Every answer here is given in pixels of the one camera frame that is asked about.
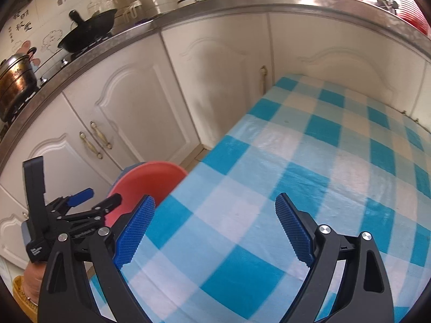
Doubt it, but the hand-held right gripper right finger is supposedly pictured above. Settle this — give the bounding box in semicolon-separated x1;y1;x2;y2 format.
274;192;394;323

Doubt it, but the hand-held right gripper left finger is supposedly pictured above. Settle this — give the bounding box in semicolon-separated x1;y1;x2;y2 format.
37;194;156;323

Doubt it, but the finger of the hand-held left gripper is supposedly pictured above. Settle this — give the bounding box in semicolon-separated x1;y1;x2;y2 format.
50;188;94;210
65;193;122;224

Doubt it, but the red plastic basin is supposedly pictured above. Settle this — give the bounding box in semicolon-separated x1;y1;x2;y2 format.
108;161;188;227

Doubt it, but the person's left hand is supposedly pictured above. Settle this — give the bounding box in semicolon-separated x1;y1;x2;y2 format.
22;261;47;305

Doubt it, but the blue plastic basin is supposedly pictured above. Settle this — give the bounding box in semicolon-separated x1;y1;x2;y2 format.
116;164;144;183

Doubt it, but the blue checkered tablecloth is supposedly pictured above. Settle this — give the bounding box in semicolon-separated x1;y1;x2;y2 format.
89;76;431;323

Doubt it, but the yellow woven basket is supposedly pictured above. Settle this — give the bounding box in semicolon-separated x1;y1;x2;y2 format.
13;275;40;316

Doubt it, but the white kitchen cabinet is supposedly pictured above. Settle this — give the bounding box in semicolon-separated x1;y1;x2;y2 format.
0;5;431;276

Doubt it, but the copper cooking pot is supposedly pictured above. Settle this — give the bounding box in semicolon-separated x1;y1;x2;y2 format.
0;49;38;121

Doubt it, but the gas stove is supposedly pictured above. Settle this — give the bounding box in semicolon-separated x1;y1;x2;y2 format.
0;35;113;125

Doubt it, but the black wok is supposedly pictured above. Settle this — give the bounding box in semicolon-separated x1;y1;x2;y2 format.
57;8;118;53

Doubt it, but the steel kitchen countertop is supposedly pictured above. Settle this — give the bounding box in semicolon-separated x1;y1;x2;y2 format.
0;0;431;162

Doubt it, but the steel faucet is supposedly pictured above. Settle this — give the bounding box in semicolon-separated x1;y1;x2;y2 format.
371;0;398;11

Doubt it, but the red mesh basket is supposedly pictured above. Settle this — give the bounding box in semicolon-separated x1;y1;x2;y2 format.
393;0;431;35

